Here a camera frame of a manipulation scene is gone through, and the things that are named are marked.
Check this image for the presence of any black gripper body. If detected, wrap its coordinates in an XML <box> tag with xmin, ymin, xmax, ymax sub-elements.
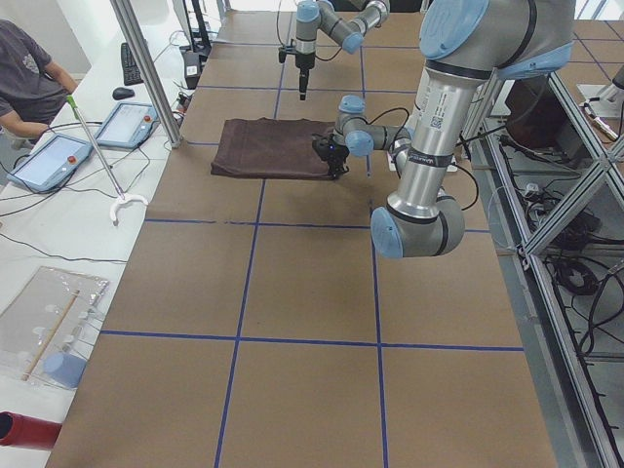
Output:
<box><xmin>295</xmin><ymin>51</ymin><xmax>315</xmax><ymax>73</ymax></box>
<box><xmin>312</xmin><ymin>134</ymin><xmax>349</xmax><ymax>171</ymax></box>

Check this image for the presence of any dark brown t-shirt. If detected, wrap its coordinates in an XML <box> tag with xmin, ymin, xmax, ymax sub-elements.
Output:
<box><xmin>211</xmin><ymin>118</ymin><xmax>332</xmax><ymax>180</ymax></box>

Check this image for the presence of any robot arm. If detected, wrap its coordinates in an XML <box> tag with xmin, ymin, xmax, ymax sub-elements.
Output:
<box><xmin>279</xmin><ymin>1</ymin><xmax>390</xmax><ymax>100</ymax></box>
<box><xmin>312</xmin><ymin>1</ymin><xmax>575</xmax><ymax>258</ymax></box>

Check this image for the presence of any black keyboard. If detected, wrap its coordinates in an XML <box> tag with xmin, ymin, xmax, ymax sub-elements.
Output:
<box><xmin>120</xmin><ymin>42</ymin><xmax>143</xmax><ymax>86</ymax></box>

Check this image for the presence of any blue teach pendant far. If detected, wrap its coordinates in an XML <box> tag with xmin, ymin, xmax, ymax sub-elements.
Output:
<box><xmin>96</xmin><ymin>101</ymin><xmax>158</xmax><ymax>149</ymax></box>

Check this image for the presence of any blue teach pendant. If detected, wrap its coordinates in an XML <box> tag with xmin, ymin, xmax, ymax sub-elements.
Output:
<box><xmin>96</xmin><ymin>101</ymin><xmax>158</xmax><ymax>149</ymax></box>
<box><xmin>7</xmin><ymin>135</ymin><xmax>93</xmax><ymax>192</ymax></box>

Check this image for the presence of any brown paper table cover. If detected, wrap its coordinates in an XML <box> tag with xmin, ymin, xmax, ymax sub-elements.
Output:
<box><xmin>49</xmin><ymin>13</ymin><xmax>556</xmax><ymax>467</ymax></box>

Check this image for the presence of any black computer mouse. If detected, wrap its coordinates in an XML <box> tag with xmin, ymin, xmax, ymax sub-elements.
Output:
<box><xmin>112</xmin><ymin>87</ymin><xmax>136</xmax><ymax>100</ymax></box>

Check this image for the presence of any reacher grabber stick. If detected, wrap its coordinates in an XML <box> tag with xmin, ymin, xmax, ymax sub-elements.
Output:
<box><xmin>66</xmin><ymin>95</ymin><xmax>148</xmax><ymax>226</ymax></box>

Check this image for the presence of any blue teach pendant near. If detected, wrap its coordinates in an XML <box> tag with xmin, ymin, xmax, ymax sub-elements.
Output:
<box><xmin>7</xmin><ymin>135</ymin><xmax>93</xmax><ymax>192</ymax></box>

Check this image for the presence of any person in grey shirt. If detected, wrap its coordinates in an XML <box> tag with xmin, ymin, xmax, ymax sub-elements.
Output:
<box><xmin>1</xmin><ymin>19</ymin><xmax>78</xmax><ymax>141</ymax></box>

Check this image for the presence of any red cylinder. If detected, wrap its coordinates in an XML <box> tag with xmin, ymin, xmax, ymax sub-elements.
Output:
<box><xmin>1</xmin><ymin>411</ymin><xmax>62</xmax><ymax>450</ymax></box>

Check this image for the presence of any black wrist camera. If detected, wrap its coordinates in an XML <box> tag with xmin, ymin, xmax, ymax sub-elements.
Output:
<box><xmin>278</xmin><ymin>44</ymin><xmax>297</xmax><ymax>63</ymax></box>

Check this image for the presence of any white metal base plate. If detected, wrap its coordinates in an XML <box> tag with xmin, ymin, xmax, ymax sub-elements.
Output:
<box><xmin>387</xmin><ymin>147</ymin><xmax>456</xmax><ymax>176</ymax></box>

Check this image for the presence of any aluminium profile post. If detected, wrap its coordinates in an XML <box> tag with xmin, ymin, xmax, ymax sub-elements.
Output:
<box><xmin>110</xmin><ymin>0</ymin><xmax>182</xmax><ymax>148</ymax></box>

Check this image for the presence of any wire rack with wooden rod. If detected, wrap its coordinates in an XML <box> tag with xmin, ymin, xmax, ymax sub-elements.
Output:
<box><xmin>1</xmin><ymin>266</ymin><xmax>109</xmax><ymax>389</ymax></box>

